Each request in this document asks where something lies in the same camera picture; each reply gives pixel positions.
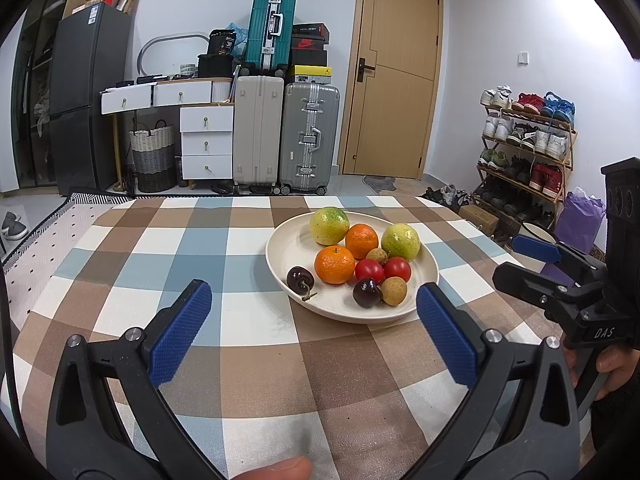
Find yellow black box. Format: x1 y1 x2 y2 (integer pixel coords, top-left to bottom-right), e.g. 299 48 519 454
286 65 332 84

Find white drawer cabinet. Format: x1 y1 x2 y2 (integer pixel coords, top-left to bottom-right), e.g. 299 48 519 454
180 104 234 181

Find person's right hand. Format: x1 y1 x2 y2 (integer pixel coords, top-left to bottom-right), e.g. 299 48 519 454
561 333 639 401

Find black red shoe boxes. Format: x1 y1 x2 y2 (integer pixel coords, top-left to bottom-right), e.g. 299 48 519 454
290 23 330 66

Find orange tangerine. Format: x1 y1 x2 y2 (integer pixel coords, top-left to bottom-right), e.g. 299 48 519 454
345 223 378 260
314 245 356 285

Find teal suitcase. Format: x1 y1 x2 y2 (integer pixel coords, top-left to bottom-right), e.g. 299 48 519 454
240 0 296 77

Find black refrigerator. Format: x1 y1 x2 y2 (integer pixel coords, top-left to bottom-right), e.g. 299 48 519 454
49 2 131 196

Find silver aluminium suitcase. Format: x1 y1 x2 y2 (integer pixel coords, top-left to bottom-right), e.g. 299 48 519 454
279 82 340 196

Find dark cherry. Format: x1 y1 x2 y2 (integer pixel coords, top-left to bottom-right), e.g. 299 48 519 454
352 278 382 309
285 266 316 301

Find person's left hand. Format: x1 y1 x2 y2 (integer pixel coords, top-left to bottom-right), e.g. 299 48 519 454
233 456 312 480

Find cream round plate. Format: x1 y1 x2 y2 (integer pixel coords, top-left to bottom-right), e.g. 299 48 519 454
266 212 440 325

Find wooden door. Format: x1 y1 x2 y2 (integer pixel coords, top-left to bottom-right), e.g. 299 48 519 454
337 0 444 179

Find tall dark glass cabinet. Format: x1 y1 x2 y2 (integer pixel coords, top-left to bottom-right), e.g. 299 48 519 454
10 0 96 190

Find purple plastic bag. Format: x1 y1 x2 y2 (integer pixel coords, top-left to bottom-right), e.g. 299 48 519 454
553 186 605 254

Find brown longan with stem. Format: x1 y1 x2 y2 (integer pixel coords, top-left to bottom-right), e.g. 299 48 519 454
366 247 388 266

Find white desk drawers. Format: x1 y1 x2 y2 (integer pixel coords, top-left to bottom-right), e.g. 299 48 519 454
101 78 232 115

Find woven laundry basket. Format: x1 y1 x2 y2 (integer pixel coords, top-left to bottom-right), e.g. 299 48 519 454
130 119 177 193

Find wooden shoe rack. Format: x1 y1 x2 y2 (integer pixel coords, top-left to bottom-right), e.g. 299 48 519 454
473 84 577 231

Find red tomato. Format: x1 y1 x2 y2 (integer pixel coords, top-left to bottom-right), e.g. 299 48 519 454
384 257 412 283
355 259 385 285

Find green yellow citrus fruit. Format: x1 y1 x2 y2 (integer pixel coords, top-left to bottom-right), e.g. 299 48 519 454
309 207 350 246

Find beige suitcase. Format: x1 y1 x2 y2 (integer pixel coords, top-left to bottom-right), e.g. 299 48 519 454
232 76 284 188

